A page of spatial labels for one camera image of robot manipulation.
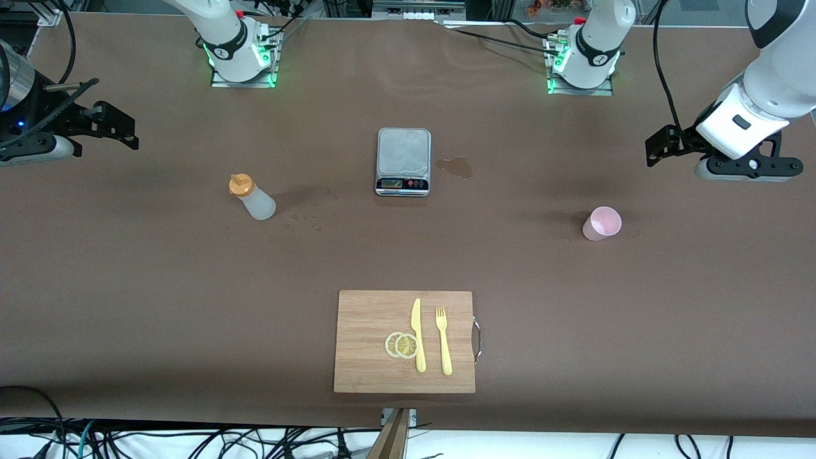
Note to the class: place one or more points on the yellow plastic fork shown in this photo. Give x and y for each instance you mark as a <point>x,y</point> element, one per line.
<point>444,347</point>

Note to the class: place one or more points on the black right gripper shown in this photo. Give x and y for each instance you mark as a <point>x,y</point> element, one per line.
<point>69,119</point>

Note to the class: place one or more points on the lemon slice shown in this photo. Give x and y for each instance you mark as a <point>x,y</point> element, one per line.
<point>389,345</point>
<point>406,346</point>

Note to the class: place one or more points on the yellow plastic knife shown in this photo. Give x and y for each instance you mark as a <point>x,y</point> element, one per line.
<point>416,319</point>

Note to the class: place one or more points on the small metal bracket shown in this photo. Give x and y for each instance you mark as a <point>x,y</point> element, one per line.
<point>412,417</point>

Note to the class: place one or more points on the brown liquid spill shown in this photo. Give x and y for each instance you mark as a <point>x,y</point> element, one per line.
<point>459,167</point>

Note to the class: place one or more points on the bamboo cutting board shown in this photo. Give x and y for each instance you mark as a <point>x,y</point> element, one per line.
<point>363,319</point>

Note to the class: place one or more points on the white power strip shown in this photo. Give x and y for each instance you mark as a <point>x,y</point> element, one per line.
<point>414,14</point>

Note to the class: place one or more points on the silver digital kitchen scale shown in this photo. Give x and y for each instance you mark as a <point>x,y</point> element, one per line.
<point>403,153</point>

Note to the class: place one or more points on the pink plastic cup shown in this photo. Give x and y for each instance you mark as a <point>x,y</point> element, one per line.
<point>602,223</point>

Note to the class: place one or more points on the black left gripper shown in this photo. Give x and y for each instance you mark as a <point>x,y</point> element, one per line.
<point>686,138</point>

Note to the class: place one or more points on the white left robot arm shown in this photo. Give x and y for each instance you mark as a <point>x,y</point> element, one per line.
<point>778,76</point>

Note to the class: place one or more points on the aluminium frame profile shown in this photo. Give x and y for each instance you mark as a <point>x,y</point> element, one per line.
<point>48,16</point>

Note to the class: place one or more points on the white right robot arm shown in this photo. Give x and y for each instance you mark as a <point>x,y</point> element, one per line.
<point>223,38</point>

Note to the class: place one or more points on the red orange printed package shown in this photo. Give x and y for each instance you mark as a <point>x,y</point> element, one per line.
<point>542,7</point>

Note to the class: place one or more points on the wooden post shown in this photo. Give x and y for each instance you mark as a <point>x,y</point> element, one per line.
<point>392,440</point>

